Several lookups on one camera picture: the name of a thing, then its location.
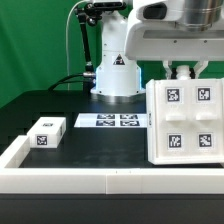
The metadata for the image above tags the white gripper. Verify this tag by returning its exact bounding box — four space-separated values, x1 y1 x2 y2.
124 14 224 80

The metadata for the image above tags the white cabinet body box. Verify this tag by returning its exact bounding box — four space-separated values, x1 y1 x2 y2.
145 65 224 166

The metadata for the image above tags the white cabinet top block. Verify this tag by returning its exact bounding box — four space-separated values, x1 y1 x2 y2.
27 117 66 148

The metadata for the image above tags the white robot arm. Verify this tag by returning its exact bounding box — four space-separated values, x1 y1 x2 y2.
90 0 224 97

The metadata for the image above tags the white marker base plate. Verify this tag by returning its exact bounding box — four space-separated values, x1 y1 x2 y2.
74 113 147 128

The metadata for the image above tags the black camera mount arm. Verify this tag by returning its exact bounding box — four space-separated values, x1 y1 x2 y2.
74 3 103 78

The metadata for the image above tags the black cable bundle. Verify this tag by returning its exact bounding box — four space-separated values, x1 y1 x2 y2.
48 72 98 92

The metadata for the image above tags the grey thin cable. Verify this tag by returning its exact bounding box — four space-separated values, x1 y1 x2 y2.
65 0 88 91

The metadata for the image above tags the white U-shaped fence frame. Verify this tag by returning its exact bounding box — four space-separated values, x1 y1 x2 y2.
0 135 224 194

